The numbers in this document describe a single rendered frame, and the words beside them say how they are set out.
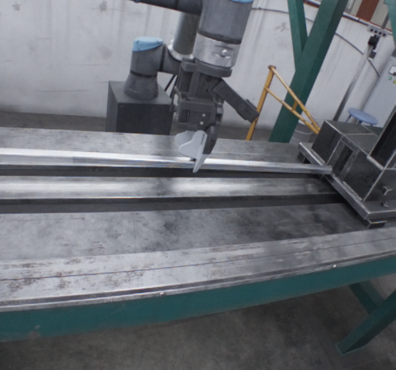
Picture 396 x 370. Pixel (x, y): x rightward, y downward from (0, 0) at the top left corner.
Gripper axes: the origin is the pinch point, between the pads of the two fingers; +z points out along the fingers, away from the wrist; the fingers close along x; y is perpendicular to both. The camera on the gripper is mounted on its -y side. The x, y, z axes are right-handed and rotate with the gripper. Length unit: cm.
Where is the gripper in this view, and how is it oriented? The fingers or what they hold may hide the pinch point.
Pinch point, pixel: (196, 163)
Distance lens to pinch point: 61.5
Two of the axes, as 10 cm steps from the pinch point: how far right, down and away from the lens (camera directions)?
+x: 2.6, 5.9, -7.7
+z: -2.3, 8.1, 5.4
